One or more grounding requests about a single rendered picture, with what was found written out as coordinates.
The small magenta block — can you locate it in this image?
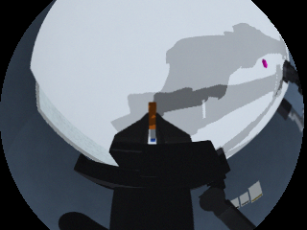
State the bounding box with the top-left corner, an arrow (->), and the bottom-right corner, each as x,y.
262,59 -> 268,68

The orange rod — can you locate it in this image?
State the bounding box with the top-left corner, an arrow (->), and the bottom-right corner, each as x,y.
149,103 -> 156,129

